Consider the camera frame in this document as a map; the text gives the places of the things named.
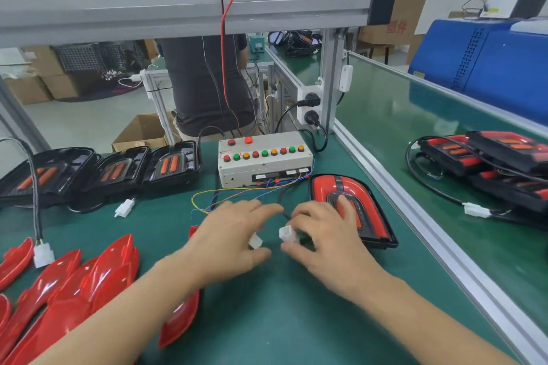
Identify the person's left hand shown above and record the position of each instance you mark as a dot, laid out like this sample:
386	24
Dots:
227	245

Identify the person's right hand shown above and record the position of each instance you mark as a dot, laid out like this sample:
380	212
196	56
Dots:
330	249

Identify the pile of black lamp housings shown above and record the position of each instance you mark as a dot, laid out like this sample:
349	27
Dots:
120	168

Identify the person's left forearm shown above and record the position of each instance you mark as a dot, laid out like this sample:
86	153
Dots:
120	318

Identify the person's right forearm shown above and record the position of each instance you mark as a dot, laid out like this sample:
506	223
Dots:
428	330

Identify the beige test button box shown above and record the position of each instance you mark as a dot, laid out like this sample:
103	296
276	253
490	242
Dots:
265	174

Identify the low open cardboard carton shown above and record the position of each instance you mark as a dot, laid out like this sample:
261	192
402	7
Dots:
137	131

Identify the pile of red lens covers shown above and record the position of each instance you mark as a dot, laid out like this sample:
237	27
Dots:
77	292

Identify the white power strip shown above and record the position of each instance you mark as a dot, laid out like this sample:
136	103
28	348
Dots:
304	93

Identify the white metal stand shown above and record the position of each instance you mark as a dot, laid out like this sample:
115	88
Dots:
156	85

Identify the large cardboard box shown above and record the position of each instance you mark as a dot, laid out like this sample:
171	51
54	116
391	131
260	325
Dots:
64	85

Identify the black mesh basket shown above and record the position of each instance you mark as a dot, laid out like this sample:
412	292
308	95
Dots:
86	57

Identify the blue plastic crate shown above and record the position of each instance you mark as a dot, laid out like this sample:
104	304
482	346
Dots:
479	65

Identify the small cardboard box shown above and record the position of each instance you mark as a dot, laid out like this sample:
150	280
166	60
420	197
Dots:
27	91

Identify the white switch box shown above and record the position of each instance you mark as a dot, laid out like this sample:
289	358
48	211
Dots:
346	78

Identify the aluminium workstation frame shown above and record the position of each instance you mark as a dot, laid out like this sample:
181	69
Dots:
171	10

